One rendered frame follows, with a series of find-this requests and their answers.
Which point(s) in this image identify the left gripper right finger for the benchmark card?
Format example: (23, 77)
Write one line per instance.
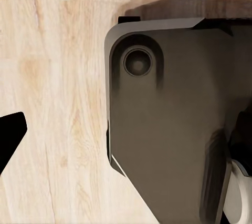
(244, 128)

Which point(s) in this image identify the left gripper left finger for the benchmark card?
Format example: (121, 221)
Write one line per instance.
(13, 127)

